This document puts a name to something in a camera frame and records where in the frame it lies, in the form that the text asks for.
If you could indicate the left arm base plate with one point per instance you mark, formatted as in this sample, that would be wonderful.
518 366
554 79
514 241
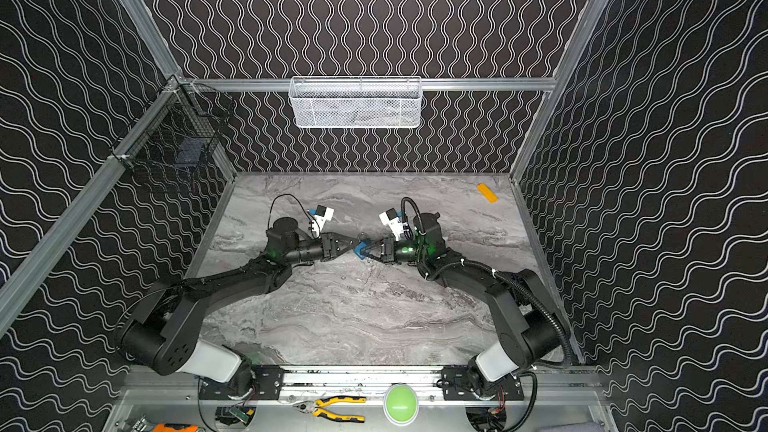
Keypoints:
264 383

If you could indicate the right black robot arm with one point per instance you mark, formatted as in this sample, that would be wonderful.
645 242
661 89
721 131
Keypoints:
529 327

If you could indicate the yellow block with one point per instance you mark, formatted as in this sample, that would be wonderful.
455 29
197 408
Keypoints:
487 193

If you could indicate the orange tool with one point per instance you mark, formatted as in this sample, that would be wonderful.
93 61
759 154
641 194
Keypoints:
175 427

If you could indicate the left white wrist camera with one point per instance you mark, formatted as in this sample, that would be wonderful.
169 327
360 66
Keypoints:
319 216

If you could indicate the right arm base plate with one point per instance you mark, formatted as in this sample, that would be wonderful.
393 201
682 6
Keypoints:
459 384

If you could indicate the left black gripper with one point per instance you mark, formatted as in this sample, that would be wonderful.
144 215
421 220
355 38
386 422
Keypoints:
327 246

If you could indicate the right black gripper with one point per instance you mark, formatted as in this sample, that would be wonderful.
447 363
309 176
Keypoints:
383 249

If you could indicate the black wire basket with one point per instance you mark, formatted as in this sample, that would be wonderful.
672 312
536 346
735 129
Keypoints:
179 151

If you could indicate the blue padlock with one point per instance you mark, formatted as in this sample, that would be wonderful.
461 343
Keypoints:
359 250

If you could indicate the white wire basket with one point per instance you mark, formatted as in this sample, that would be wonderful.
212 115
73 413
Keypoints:
355 102

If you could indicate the green round button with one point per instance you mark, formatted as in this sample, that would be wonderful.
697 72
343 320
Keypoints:
401 404

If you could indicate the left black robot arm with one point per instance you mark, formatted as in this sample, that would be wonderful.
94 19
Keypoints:
163 330

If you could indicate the green circuit board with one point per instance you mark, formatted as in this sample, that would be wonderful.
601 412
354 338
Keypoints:
239 416

